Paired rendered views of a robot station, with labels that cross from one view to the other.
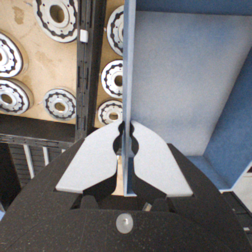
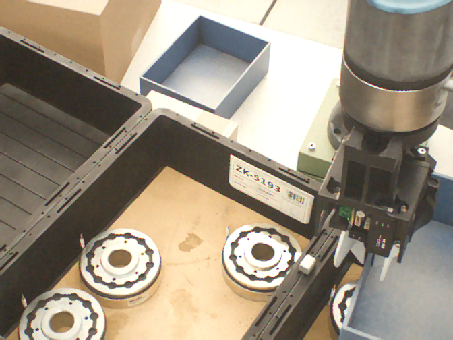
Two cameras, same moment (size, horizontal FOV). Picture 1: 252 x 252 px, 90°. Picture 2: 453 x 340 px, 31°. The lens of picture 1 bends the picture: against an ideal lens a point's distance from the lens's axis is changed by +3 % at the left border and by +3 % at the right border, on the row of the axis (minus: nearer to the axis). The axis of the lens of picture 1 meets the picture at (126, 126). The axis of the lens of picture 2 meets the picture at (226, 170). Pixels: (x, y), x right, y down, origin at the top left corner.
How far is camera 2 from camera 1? 0.73 m
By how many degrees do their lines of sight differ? 71
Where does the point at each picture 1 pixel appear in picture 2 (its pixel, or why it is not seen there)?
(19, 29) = (176, 256)
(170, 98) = (429, 293)
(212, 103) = not seen: outside the picture
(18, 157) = not seen: outside the picture
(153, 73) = (409, 259)
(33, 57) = (166, 294)
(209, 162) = not seen: outside the picture
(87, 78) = (276, 324)
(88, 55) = (300, 289)
